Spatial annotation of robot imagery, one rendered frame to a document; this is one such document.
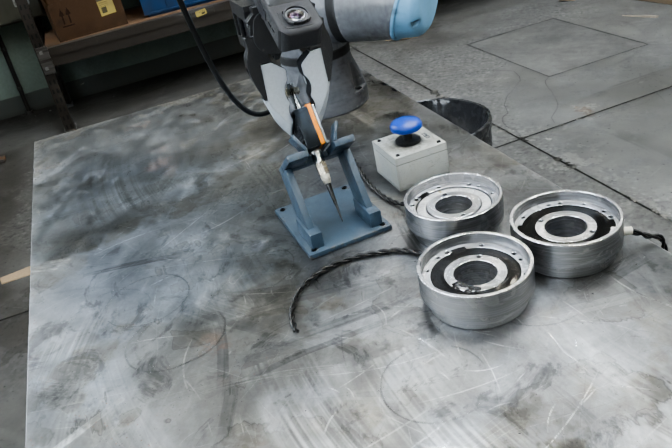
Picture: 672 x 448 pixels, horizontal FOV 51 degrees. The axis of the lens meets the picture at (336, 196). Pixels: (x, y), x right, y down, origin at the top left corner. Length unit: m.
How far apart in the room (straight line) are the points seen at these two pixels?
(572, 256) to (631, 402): 0.16
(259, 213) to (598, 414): 0.49
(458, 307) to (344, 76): 0.60
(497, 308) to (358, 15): 0.57
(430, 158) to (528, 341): 0.32
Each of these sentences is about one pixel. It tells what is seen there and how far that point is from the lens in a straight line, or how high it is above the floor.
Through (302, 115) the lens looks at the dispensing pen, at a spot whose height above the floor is 0.93.
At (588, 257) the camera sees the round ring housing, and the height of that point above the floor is 0.83.
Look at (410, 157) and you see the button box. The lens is 0.87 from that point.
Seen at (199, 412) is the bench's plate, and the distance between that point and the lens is 0.64.
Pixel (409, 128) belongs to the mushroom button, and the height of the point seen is 0.87.
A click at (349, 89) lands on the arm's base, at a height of 0.83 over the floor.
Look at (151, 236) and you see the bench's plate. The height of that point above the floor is 0.80.
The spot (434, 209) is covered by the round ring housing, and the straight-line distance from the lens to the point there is 0.77.
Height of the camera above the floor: 1.21
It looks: 28 degrees down
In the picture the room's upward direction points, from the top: 12 degrees counter-clockwise
